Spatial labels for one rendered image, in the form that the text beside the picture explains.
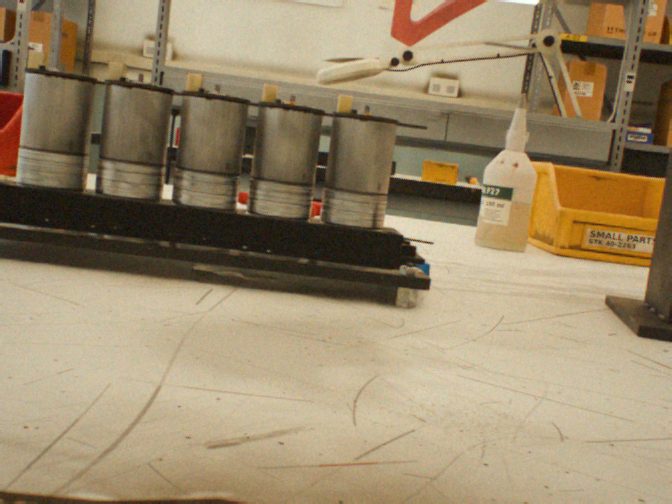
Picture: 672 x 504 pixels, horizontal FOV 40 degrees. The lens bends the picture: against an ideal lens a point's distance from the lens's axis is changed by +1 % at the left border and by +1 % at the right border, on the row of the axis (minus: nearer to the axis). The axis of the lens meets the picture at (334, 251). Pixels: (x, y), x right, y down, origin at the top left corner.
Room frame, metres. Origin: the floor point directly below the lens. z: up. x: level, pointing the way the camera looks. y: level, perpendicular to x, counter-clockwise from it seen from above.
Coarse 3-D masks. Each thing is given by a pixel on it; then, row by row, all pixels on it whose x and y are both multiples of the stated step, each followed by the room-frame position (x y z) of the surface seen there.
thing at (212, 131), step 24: (192, 96) 0.33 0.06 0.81; (192, 120) 0.33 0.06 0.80; (216, 120) 0.33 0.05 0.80; (240, 120) 0.33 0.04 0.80; (192, 144) 0.33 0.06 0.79; (216, 144) 0.33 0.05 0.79; (240, 144) 0.34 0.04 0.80; (192, 168) 0.33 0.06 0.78; (216, 168) 0.33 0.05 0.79; (240, 168) 0.34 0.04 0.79; (192, 192) 0.33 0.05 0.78; (216, 192) 0.33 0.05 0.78
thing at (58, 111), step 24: (24, 96) 0.33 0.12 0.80; (48, 96) 0.32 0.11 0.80; (72, 96) 0.33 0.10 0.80; (24, 120) 0.33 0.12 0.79; (48, 120) 0.32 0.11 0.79; (72, 120) 0.33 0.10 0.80; (24, 144) 0.33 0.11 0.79; (48, 144) 0.32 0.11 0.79; (72, 144) 0.33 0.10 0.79; (24, 168) 0.33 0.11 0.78; (48, 168) 0.32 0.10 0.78; (72, 168) 0.33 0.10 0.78
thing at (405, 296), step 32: (0, 224) 0.29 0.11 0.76; (32, 224) 0.30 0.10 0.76; (64, 224) 0.31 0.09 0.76; (160, 256) 0.29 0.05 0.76; (192, 256) 0.29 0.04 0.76; (224, 256) 0.29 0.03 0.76; (256, 256) 0.29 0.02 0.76; (288, 256) 0.30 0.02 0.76; (320, 256) 0.31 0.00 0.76; (352, 256) 0.33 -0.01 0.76; (416, 288) 0.29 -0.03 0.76
